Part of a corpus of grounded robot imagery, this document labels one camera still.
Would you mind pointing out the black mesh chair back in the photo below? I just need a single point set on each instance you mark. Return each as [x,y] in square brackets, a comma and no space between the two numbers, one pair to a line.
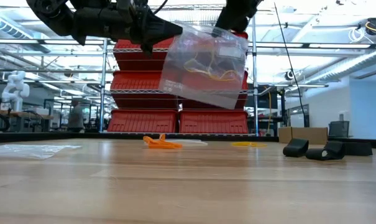
[339,129]

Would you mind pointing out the clear plastic zip bag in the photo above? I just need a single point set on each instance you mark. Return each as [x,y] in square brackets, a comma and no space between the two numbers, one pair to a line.
[203,93]
[29,151]

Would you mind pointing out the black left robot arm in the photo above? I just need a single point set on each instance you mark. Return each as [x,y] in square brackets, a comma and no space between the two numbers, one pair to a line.
[82,18]

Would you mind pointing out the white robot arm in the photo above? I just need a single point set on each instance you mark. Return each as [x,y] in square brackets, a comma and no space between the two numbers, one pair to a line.
[15,90]

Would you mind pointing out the black aluminium table frame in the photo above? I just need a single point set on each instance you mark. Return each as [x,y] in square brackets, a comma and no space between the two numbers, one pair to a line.
[35,136]

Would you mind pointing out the wooden workbench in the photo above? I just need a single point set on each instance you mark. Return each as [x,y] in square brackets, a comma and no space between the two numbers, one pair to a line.
[26,114]

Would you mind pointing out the black round ceiling device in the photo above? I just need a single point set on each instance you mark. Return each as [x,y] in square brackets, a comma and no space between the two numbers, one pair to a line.
[289,75]

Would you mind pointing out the white ceiling duct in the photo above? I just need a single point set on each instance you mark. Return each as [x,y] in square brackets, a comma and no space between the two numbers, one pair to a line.
[346,67]

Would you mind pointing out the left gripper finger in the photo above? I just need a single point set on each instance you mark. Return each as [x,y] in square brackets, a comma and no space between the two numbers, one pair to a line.
[163,30]

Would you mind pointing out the black plastic parts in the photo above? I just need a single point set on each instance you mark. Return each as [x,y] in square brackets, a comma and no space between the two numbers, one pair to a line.
[337,148]

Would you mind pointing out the small cardboard box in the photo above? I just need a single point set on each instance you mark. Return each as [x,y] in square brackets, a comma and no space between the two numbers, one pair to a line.
[302,135]

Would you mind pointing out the black monitor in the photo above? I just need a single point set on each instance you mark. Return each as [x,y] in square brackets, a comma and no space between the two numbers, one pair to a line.
[265,101]

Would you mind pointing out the person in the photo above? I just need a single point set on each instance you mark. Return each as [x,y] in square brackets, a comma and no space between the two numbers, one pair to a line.
[76,116]

